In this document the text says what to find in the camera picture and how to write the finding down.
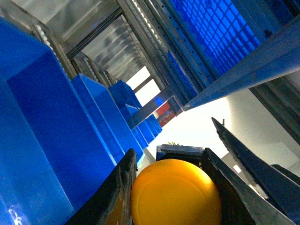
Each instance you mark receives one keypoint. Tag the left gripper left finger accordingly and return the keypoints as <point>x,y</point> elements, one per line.
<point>110,205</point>

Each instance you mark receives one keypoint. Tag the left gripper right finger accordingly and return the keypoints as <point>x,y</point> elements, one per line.
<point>241,205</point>

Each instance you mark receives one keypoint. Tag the yellow mushroom push button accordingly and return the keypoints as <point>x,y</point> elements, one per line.
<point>174,190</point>

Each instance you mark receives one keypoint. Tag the blue plastic bin, right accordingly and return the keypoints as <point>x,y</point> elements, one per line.
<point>107,118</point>

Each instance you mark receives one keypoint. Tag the blue plastic bin, middle empty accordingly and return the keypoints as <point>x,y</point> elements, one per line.
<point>56,149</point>

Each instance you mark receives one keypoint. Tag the white roller track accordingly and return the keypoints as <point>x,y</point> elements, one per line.
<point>48,38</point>

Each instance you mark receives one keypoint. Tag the metal shelf beam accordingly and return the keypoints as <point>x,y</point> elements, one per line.
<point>274,58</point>

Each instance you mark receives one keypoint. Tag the overhead metal rails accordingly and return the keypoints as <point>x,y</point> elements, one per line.
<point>171,55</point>

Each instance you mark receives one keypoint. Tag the upper blue crate bottom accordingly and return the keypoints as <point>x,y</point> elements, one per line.
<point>218,27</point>

